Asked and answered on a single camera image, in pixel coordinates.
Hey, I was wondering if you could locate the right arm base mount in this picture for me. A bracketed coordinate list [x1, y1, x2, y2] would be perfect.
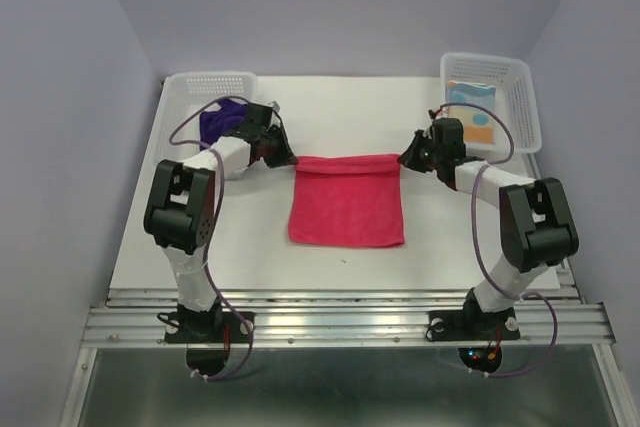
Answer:
[425, 290, 521, 342]

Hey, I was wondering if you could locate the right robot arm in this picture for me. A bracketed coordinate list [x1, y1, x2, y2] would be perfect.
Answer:
[398, 118, 579, 337]

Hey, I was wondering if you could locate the white plastic basket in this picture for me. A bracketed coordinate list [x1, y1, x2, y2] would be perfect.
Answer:
[149, 71, 258, 171]
[439, 52, 542, 158]

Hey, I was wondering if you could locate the pink microfiber towel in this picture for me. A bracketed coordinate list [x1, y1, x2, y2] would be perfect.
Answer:
[288, 154, 405, 248]

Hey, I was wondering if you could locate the white left plastic basket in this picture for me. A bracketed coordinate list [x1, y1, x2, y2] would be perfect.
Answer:
[149, 71, 258, 171]

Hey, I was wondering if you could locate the white right plastic basket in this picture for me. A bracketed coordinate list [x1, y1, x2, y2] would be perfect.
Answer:
[439, 52, 542, 158]

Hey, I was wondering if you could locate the aluminium rail frame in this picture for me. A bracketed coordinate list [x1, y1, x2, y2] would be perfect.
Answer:
[59, 146, 631, 427]

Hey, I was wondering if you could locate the purple towel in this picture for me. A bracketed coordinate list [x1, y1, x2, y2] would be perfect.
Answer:
[199, 99, 248, 145]

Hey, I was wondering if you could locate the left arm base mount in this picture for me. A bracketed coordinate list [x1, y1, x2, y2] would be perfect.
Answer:
[156, 308, 249, 345]

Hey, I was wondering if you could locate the blue dotted striped towel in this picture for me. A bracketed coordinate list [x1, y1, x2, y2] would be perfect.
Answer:
[445, 81, 496, 146]

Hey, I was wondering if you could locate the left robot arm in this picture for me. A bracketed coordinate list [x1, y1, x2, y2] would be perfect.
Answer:
[143, 96, 298, 341]

